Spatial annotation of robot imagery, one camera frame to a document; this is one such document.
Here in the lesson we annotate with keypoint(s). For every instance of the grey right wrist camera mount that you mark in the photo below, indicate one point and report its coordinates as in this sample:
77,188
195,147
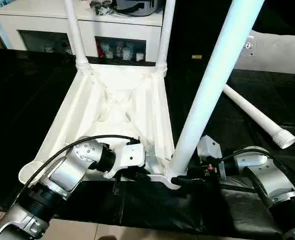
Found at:
208,147

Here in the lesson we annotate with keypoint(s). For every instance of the black work mat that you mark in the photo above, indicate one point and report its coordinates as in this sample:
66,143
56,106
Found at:
17,110

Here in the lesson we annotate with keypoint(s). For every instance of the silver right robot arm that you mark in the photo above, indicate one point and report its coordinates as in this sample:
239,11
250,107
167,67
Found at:
267,175

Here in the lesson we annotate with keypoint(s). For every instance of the white plastic table leg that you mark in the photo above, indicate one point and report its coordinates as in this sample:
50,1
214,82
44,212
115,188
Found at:
75,35
212,80
252,114
165,35

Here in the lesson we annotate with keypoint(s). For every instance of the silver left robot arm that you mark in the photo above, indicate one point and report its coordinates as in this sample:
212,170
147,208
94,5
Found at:
62,175

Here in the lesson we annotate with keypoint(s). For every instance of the dark grey helmet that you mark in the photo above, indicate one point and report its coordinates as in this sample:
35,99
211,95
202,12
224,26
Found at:
137,6

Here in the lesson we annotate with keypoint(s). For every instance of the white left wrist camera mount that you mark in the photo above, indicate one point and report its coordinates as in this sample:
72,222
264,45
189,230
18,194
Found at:
130,156

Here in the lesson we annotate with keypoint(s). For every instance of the white plastic table top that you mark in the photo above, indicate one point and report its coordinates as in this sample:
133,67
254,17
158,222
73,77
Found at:
117,100

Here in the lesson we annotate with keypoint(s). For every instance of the white cabinet with glass doors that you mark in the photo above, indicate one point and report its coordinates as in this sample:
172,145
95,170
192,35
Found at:
47,22

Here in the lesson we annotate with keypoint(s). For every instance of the dark clutter pile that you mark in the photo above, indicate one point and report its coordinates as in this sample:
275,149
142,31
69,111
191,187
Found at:
100,6

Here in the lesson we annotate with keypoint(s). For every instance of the black cabinet with gold label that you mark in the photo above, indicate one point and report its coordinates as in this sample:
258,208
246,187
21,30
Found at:
197,30

